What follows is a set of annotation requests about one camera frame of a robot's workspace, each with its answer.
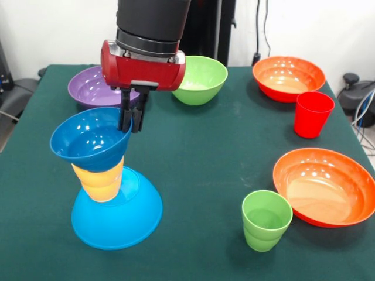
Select dark blue plastic bowl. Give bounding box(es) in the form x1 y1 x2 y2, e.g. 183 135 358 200
49 107 133 173

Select blue and white cables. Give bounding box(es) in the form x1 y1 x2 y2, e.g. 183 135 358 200
353 89 375 150

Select black wall cable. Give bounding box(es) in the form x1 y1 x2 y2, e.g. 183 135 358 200
252 0 272 67

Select green stepped plastic cup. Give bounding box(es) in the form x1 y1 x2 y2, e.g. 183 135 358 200
241 190 294 253

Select dark green tablecloth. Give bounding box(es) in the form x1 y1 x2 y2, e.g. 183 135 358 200
0 64 375 281

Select orange plastic bowl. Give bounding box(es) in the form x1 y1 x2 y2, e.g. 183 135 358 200
252 56 326 104
272 148 375 228

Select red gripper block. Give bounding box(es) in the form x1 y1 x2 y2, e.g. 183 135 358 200
100 39 188 133

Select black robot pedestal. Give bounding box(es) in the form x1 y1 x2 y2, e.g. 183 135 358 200
181 0 237 67

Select purple plastic bowl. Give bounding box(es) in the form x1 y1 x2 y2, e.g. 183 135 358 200
67 65 141 111

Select light green plastic bowl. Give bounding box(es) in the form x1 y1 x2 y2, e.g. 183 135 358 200
171 55 229 107

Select red plastic cup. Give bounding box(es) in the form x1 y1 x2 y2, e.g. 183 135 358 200
294 91 336 139

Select yellow stepped plastic cup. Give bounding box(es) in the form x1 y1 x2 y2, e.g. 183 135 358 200
71 156 125 203

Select light blue plastic bowl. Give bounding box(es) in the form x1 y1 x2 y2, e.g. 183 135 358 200
71 166 163 251

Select black equipment box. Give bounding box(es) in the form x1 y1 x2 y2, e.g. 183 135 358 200
0 40 15 94

